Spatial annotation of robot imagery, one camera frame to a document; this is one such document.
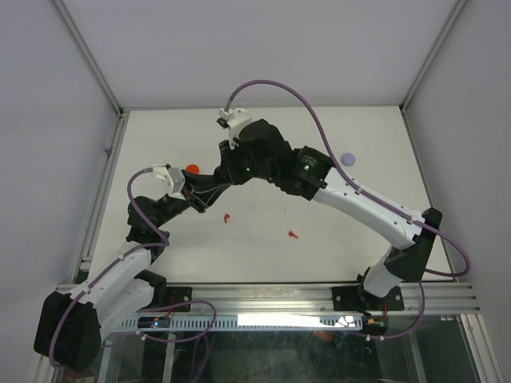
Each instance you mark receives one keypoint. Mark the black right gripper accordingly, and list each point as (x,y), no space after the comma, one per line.
(227,167)

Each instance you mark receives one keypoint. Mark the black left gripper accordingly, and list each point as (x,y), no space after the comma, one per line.
(201,191)

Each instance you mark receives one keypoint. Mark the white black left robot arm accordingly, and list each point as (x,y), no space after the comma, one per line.
(73,325)

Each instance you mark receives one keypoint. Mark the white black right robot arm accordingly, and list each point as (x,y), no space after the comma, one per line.
(314,177)

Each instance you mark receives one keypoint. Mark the orange charging case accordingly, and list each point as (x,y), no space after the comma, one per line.
(193,168)

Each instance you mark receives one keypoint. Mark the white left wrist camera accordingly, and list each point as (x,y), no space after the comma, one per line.
(172,179)

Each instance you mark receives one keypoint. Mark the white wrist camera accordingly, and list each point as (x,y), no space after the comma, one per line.
(172,179)
(234,120)

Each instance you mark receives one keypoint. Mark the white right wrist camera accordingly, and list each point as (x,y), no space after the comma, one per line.
(234,120)

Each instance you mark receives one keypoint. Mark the grey slotted cable tray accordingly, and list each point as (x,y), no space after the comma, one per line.
(243,322)

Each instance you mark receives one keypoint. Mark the aluminium frame post left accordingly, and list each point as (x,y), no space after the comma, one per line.
(67,20)

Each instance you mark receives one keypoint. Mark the aluminium frame post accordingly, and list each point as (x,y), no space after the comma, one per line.
(447,27)
(67,20)

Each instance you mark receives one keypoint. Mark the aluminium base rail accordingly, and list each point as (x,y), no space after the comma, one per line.
(439,298)

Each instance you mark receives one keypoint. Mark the aluminium frame post right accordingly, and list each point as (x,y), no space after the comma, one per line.
(447,27)

